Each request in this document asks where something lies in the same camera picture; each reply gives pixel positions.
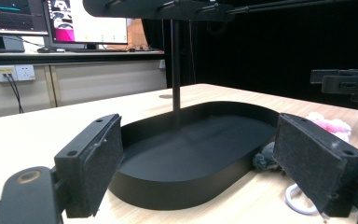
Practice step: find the black curtain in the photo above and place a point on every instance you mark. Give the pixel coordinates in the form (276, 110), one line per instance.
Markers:
(276, 49)

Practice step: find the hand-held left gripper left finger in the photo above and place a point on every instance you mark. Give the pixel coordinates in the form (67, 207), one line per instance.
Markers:
(88, 168)

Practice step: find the dark office desk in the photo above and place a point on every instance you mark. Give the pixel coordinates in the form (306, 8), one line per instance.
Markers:
(68, 57)

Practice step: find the grey monitor base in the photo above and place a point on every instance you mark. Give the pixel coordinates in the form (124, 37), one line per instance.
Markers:
(1, 43)

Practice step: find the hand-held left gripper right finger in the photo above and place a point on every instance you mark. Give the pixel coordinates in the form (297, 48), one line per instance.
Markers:
(313, 161)

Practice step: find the monitor with white screen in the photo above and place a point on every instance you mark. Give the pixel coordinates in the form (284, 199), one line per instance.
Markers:
(90, 25)

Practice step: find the black jewelry stand with tray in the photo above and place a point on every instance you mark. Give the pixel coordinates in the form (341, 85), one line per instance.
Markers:
(192, 152)

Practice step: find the monitor with dark screen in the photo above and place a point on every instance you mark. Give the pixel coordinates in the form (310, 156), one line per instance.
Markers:
(9, 15)

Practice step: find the white wall socket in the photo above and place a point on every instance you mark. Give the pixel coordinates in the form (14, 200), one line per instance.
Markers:
(15, 73)

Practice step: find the black computer mouse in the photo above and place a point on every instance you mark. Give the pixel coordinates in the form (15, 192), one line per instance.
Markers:
(45, 49)

